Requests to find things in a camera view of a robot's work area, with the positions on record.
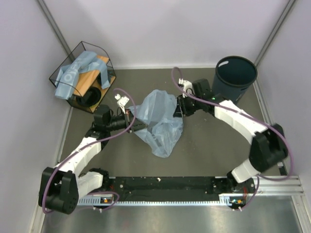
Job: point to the dark blue trash bin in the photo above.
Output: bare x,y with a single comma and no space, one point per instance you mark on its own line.
233,76

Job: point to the aluminium frame rail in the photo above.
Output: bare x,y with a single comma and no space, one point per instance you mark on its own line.
101,198

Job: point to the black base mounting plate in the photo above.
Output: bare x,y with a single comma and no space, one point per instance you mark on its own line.
175,188

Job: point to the black wire shelf rack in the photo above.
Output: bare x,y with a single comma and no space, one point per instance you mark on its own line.
81,47

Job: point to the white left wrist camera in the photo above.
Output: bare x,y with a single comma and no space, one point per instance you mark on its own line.
121,102

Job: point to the black bowl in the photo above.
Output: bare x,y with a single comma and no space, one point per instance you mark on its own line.
91,97

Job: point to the light blue printed trash bag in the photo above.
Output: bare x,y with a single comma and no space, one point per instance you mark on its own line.
77,77

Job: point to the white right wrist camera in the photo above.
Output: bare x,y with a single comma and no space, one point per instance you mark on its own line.
186,85

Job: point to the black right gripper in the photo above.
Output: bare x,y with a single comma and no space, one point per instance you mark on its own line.
181,109

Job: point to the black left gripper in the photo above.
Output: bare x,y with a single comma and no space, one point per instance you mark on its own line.
137,124

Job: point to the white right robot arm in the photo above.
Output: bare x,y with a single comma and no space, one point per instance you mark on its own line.
267,142

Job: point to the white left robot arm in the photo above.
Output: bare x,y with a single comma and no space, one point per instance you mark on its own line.
63,186

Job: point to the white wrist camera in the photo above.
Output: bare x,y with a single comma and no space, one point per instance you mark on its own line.
121,102
186,85

